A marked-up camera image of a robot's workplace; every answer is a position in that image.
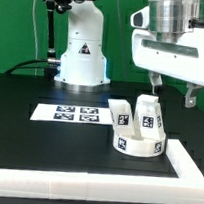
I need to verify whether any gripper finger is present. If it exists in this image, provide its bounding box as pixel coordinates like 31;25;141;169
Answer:
185;82;202;108
148;71;163;94

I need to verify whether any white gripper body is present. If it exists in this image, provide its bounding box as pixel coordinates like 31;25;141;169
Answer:
131;29;204;86

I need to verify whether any white round stool seat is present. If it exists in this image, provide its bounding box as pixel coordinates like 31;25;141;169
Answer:
112;134;166;158

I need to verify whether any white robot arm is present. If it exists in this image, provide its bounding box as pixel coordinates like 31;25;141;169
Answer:
56;0;204;108

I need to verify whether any white marker sheet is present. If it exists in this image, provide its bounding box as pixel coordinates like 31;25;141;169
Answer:
30;104;112;125

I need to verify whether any white L-shaped fence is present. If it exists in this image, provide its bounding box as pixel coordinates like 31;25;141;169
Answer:
0;139;204;204

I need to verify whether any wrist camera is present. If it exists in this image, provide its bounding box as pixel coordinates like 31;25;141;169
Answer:
130;6;150;30

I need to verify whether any black cable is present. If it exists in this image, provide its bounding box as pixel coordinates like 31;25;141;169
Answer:
4;55;61;79

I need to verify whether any white cable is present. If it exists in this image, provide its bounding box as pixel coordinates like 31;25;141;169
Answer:
26;0;63;78

